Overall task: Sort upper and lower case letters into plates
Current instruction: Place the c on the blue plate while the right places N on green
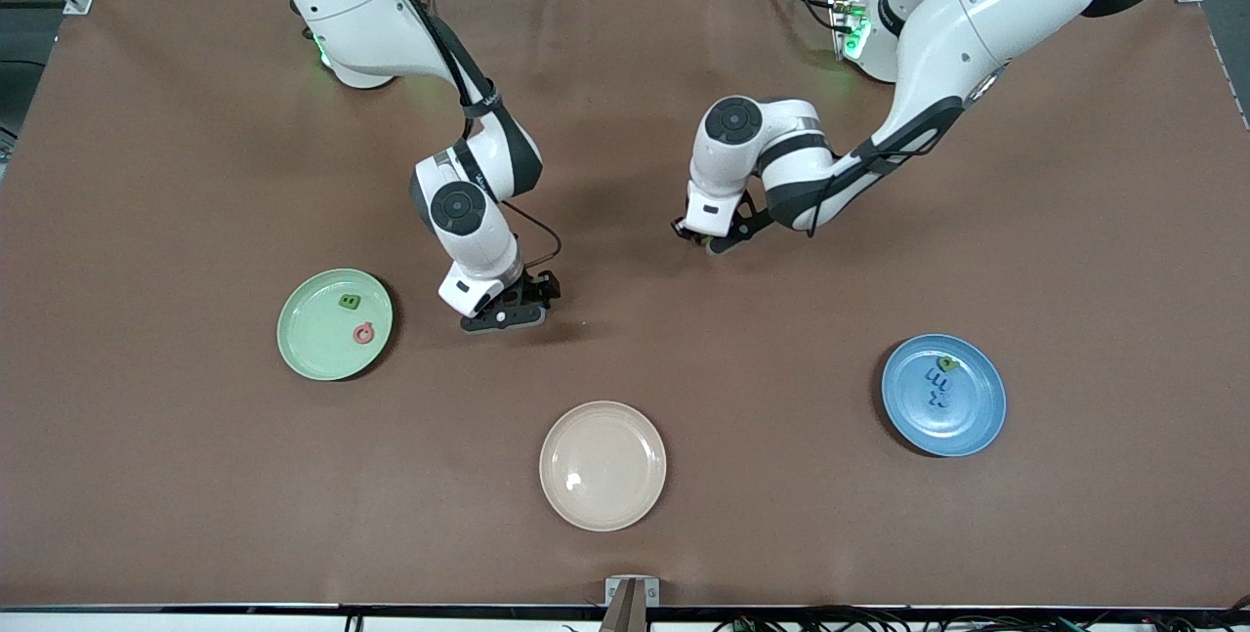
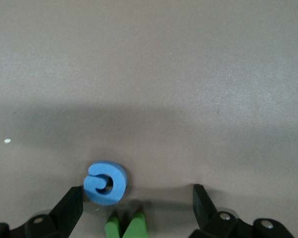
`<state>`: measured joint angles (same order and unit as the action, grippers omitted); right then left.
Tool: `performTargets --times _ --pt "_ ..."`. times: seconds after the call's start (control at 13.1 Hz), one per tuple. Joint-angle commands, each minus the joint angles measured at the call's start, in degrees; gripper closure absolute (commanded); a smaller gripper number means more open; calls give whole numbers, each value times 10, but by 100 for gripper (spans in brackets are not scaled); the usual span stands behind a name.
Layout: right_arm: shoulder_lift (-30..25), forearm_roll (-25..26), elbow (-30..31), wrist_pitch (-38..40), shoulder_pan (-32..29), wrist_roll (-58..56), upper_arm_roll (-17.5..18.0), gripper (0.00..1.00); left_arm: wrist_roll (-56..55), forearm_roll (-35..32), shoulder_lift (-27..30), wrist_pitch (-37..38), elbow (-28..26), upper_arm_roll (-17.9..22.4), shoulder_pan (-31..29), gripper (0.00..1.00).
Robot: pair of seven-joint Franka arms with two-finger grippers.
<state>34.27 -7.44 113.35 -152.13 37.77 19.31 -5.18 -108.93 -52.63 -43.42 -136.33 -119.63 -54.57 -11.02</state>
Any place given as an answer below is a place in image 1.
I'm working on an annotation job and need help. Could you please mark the brown table mat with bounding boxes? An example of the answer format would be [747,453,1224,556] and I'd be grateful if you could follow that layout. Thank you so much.
[0,0,1250,609]

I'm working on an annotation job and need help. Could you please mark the green plate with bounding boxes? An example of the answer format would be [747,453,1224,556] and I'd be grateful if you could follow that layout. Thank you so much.
[276,268,395,382]

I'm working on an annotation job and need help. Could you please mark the beige plate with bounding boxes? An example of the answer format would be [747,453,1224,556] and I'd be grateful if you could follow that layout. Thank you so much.
[539,400,668,532]

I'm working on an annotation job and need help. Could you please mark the blue plate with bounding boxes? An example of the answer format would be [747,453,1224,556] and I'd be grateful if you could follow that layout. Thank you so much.
[881,334,1007,458]

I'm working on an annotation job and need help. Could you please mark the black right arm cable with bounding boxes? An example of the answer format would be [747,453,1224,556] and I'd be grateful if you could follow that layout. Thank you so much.
[366,0,564,272]

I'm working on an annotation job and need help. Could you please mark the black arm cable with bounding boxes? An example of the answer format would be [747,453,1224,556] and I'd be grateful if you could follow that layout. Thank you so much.
[806,139,938,237]
[366,0,564,272]

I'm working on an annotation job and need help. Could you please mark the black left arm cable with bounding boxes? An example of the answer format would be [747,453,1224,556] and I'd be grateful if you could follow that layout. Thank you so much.
[806,139,938,237]

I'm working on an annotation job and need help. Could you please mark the metal base connector bracket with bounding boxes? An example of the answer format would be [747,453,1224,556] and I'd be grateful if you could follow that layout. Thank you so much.
[828,0,872,62]

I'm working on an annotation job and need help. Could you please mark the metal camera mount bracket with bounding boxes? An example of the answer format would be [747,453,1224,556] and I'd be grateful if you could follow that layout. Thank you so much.
[603,575,661,632]

